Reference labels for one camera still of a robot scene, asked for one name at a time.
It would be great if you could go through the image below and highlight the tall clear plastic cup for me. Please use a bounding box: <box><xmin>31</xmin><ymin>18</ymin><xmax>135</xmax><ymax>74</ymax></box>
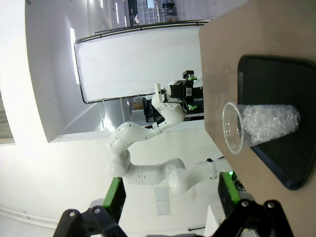
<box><xmin>222</xmin><ymin>101</ymin><xmax>301</xmax><ymax>156</ymax></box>

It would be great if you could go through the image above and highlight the white backdrop screen black frame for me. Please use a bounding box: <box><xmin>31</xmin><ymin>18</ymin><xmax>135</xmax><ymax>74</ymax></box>
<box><xmin>74</xmin><ymin>19</ymin><xmax>210</xmax><ymax>104</ymax></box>

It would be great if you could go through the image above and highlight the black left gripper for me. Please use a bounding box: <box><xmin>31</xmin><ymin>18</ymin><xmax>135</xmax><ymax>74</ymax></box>
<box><xmin>169</xmin><ymin>70</ymin><xmax>198</xmax><ymax>111</ymax></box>

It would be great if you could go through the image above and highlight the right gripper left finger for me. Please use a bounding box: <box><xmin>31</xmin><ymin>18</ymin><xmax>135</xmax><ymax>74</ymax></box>
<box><xmin>53</xmin><ymin>176</ymin><xmax>129</xmax><ymax>237</ymax></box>

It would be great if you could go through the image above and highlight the black plastic serving tray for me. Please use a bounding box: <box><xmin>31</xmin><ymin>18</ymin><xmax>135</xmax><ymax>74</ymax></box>
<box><xmin>237</xmin><ymin>54</ymin><xmax>316</xmax><ymax>191</ymax></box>

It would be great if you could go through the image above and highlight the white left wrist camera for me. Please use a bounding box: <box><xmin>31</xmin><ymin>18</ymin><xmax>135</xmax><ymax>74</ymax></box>
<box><xmin>154</xmin><ymin>83</ymin><xmax>171</xmax><ymax>103</ymax></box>

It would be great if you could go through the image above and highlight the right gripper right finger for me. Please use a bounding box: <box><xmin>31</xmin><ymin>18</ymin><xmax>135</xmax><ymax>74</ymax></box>
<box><xmin>214</xmin><ymin>171</ymin><xmax>294</xmax><ymax>237</ymax></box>

